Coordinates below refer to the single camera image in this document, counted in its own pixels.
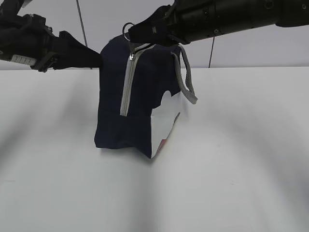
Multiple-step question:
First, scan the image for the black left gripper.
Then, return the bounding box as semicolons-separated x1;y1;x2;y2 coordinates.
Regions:
0;13;102;73

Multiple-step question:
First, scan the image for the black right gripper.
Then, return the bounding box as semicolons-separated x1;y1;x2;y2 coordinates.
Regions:
128;0;217;46

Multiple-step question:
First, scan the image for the navy blue lunch bag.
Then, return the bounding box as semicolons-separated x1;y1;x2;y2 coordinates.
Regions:
94;32;197;159

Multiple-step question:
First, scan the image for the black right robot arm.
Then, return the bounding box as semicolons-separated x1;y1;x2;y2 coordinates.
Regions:
128;0;309;46

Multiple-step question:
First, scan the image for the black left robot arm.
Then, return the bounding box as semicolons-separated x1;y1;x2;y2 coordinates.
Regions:
0;0;102;73

